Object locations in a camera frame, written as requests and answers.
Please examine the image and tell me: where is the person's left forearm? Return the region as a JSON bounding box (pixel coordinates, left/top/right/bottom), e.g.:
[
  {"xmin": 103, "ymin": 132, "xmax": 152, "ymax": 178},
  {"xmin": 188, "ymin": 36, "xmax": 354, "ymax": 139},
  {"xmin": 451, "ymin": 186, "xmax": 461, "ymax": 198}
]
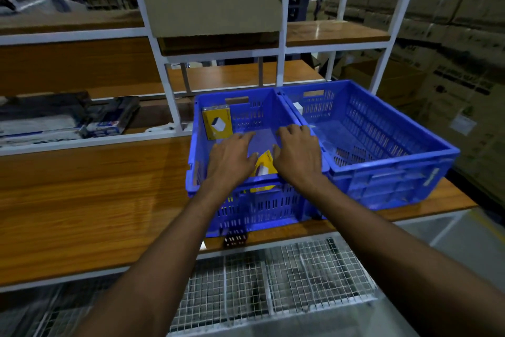
[{"xmin": 73, "ymin": 181, "xmax": 245, "ymax": 337}]

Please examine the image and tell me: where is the person's left hand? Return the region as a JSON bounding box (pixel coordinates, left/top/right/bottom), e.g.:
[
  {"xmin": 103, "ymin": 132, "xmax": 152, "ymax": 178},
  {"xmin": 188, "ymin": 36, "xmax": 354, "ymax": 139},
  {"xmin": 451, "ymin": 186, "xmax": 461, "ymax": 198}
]
[{"xmin": 205, "ymin": 130, "xmax": 259, "ymax": 196}]

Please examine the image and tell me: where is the person's right hand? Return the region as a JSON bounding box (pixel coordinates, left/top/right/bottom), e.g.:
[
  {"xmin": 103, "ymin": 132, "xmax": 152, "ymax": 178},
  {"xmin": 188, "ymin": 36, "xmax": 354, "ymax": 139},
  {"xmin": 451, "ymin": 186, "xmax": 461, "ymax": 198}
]
[{"xmin": 272, "ymin": 124, "xmax": 325, "ymax": 192}]

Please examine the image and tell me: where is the white plastic piece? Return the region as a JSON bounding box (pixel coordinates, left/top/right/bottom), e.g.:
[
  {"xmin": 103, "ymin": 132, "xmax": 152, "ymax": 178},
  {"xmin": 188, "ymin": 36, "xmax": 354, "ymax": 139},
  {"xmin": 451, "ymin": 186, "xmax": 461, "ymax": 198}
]
[{"xmin": 155, "ymin": 121, "xmax": 194, "ymax": 133}]

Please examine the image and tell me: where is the open brown cardboard box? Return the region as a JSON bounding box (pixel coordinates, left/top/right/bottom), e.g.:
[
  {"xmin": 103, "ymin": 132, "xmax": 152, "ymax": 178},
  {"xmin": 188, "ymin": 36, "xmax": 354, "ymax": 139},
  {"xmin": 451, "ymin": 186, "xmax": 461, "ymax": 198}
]
[{"xmin": 340, "ymin": 58, "xmax": 428, "ymax": 111}]

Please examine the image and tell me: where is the white plastic packet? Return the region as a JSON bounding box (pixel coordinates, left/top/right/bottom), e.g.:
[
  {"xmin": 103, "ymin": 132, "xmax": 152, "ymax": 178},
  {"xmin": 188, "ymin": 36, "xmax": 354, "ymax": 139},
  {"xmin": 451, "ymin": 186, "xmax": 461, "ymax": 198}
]
[{"xmin": 0, "ymin": 114, "xmax": 86, "ymax": 148}]

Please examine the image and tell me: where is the white metal shelving rack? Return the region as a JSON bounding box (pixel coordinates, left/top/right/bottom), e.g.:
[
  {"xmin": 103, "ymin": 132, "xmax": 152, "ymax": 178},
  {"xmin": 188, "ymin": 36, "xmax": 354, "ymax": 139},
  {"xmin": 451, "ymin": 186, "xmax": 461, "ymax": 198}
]
[{"xmin": 0, "ymin": 0, "xmax": 480, "ymax": 337}]

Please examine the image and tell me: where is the clear plastic sheet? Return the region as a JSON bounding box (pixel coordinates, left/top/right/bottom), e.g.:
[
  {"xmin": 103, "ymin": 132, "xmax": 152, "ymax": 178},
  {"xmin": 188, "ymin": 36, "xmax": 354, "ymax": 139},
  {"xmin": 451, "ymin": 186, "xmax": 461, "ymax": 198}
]
[{"xmin": 0, "ymin": 0, "xmax": 86, "ymax": 16}]

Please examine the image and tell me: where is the white wire mesh shelf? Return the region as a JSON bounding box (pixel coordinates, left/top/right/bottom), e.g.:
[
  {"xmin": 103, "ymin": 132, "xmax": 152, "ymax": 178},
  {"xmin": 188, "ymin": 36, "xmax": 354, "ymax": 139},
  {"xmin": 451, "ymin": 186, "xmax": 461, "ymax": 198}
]
[{"xmin": 0, "ymin": 236, "xmax": 379, "ymax": 337}]

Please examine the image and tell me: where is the blue plastic crate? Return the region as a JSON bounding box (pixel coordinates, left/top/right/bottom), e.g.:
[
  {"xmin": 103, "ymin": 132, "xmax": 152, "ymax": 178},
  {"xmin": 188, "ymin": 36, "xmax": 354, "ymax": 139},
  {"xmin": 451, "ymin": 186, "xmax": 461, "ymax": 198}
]
[
  {"xmin": 185, "ymin": 87, "xmax": 330, "ymax": 238},
  {"xmin": 278, "ymin": 79, "xmax": 461, "ymax": 211}
]

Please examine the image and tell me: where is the person's right forearm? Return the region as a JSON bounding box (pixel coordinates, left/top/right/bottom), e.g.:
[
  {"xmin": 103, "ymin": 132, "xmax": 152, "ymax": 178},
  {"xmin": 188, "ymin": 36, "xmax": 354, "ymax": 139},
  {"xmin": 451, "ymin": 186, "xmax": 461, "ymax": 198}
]
[{"xmin": 304, "ymin": 175, "xmax": 505, "ymax": 337}]

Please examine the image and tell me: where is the blue white packet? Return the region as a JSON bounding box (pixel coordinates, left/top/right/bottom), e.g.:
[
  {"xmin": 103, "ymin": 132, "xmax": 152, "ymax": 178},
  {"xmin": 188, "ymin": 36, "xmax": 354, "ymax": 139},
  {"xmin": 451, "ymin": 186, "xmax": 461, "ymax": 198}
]
[{"xmin": 78, "ymin": 95, "xmax": 141, "ymax": 139}]

